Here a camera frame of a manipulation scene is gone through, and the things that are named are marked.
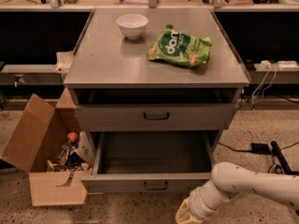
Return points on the covered gripper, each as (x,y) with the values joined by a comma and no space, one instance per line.
(197,204)

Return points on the grey drawer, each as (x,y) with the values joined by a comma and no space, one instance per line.
(125,118)
(150,162)

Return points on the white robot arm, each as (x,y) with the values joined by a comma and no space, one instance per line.
(227,183)

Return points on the grey top drawer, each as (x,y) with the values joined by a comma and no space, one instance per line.
(125,118)

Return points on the grey metal drawer cabinet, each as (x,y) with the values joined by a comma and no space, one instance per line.
(158,103)

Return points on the black power adapter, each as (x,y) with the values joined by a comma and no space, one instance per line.
(259,148)

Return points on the black pole on floor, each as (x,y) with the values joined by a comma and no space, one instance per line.
(277,151)

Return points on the orange fruit in box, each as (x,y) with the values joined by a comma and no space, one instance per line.
(72,137)

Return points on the open cardboard box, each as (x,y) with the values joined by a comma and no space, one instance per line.
(37,139)

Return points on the green snack bag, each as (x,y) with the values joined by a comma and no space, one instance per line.
(176,47)

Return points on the white power strip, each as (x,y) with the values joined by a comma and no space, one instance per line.
(287,65)

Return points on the white ceramic bowl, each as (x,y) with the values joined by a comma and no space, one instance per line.
(132,26)

